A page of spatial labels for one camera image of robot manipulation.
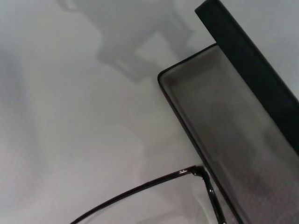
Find black glasses case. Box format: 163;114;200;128
157;0;299;224

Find black glasses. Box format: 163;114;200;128
70;164;229;224

